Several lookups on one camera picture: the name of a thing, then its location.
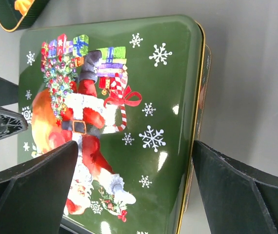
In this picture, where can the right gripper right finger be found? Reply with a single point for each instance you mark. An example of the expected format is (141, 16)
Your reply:
(237, 198)

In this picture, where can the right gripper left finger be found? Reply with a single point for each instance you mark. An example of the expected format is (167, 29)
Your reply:
(33, 194)

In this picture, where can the green christmas cookie tin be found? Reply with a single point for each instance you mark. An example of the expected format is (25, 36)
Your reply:
(202, 94)

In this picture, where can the gold tin lid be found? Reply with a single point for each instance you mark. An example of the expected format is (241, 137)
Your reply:
(127, 92)

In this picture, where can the black cookie tray gold rim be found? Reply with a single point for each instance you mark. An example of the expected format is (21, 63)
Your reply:
(12, 20)

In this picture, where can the round orange cookie right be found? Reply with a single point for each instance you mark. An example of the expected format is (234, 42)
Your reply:
(23, 5)

